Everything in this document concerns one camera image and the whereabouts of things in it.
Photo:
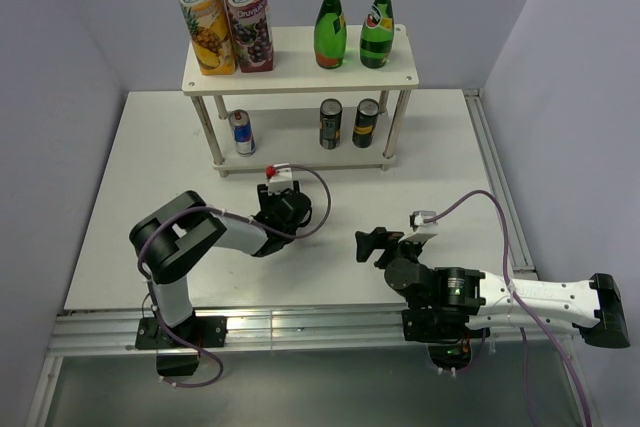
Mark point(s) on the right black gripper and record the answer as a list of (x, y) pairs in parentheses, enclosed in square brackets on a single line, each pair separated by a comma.
[(380, 238)]

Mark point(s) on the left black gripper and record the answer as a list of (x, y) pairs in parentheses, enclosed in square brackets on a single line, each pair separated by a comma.
[(265, 198)]

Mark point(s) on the blue red bull can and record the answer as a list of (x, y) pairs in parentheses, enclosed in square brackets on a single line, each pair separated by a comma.
[(242, 132)]

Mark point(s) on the black energy can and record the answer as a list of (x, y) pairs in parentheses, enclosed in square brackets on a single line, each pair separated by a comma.
[(330, 123), (365, 122)]

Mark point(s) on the black energy can front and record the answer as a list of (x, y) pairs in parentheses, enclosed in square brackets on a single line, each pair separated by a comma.
[(365, 122)]

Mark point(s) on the plain green glass bottle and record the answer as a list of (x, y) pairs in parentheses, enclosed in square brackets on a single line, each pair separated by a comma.
[(330, 35)]

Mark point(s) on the green bottle with label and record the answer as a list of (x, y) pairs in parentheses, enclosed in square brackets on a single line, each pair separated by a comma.
[(377, 34)]

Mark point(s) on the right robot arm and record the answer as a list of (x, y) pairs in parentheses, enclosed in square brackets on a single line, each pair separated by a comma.
[(449, 303)]

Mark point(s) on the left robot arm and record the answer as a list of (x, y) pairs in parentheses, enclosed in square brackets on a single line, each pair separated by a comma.
[(173, 239)]

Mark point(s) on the white two-tier shelf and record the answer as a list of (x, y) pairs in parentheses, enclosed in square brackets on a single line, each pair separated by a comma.
[(283, 104)]

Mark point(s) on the grape juice carton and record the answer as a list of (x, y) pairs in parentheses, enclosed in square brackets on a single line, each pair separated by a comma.
[(251, 35)]

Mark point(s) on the pineapple juice carton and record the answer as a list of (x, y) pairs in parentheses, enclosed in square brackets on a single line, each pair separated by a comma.
[(209, 32)]

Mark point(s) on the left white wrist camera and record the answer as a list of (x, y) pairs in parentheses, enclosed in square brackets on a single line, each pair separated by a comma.
[(279, 178)]

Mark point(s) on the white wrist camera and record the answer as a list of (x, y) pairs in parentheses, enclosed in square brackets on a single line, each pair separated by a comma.
[(279, 178), (423, 227)]

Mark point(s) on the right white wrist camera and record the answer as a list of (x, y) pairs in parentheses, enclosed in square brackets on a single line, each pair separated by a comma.
[(423, 227)]

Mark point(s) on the aluminium front rail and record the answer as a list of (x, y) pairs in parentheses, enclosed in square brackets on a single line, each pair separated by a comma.
[(104, 333)]

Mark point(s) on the aluminium rail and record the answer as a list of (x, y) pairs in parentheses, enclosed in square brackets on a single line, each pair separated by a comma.
[(521, 259), (104, 333)]

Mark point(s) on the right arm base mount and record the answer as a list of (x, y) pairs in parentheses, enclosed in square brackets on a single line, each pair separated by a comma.
[(452, 346)]

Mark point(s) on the aluminium right rail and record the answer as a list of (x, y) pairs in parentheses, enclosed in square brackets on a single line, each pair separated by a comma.
[(521, 259)]

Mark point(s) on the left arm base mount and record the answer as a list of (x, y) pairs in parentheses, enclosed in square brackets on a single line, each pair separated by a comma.
[(204, 332)]

